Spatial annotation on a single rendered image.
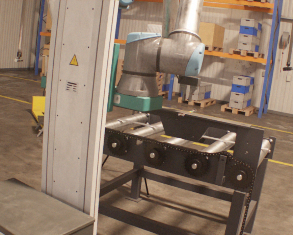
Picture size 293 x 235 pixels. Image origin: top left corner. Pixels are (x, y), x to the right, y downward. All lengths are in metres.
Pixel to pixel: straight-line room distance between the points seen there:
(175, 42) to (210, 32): 8.74
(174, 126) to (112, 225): 1.23
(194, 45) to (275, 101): 9.84
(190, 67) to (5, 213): 0.97
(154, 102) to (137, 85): 0.12
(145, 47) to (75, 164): 0.62
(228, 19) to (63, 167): 10.26
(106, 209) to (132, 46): 1.56
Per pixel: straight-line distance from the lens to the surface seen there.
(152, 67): 1.55
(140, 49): 1.54
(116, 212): 2.76
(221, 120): 2.24
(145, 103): 1.52
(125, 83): 1.56
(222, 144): 2.75
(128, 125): 3.16
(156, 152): 2.39
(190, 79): 2.20
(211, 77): 11.71
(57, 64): 1.70
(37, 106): 7.14
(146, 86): 1.55
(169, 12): 1.99
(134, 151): 2.55
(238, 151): 2.28
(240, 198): 2.33
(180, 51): 1.52
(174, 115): 2.40
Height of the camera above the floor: 1.57
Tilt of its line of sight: 11 degrees down
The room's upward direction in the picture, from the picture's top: 7 degrees clockwise
